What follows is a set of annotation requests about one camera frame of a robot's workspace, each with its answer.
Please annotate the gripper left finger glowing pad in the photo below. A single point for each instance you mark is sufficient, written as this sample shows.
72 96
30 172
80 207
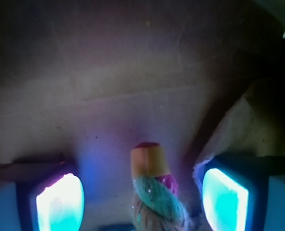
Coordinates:
40 197

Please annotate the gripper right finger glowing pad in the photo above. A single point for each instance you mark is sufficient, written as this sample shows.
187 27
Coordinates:
244 193

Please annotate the brown paper bag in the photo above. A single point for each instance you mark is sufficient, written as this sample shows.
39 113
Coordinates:
87 80

